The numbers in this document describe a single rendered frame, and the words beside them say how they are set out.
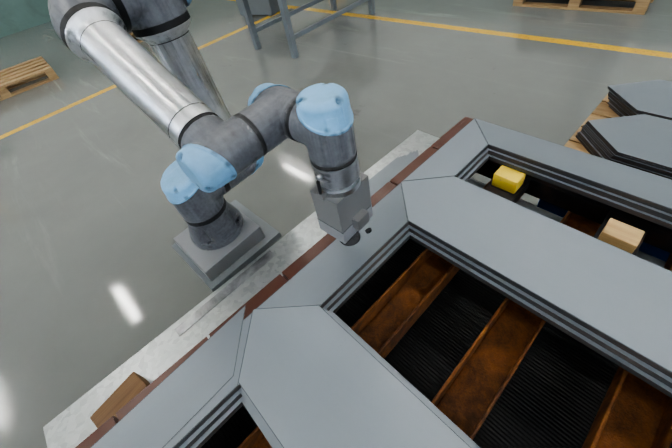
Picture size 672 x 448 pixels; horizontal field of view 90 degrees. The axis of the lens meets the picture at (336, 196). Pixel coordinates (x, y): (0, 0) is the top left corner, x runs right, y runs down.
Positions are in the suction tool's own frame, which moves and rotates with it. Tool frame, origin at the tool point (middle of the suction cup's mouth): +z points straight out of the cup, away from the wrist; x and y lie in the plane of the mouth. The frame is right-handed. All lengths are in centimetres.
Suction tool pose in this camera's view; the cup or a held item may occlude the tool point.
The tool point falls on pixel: (349, 237)
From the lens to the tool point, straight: 68.6
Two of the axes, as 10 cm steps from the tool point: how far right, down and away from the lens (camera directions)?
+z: 1.5, 7.1, 6.9
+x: -7.4, -3.8, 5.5
